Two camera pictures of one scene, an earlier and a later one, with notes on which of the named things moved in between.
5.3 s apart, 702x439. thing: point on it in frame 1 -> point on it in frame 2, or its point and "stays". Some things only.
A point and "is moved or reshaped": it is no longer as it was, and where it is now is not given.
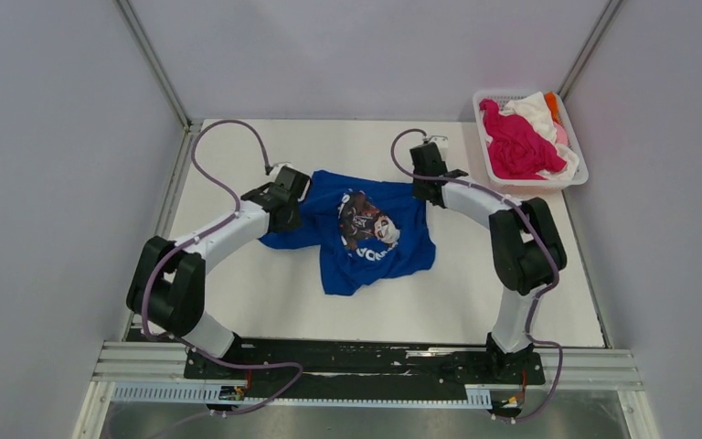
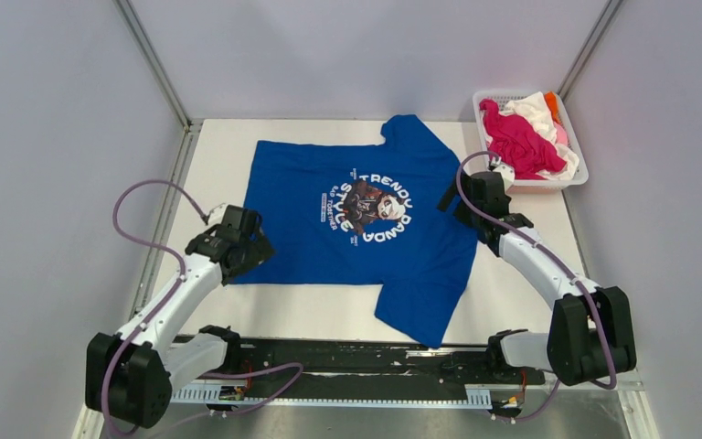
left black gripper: x=295 y=220 -> x=260 y=250
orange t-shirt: x=552 y=102 stays
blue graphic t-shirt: x=365 y=229 is moved or reshaped
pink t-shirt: x=561 y=134 stays
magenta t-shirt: x=517 y=152 stays
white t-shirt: x=534 y=108 stays
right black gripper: x=417 y=191 -> x=452 y=191
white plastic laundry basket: x=501 y=98 stays
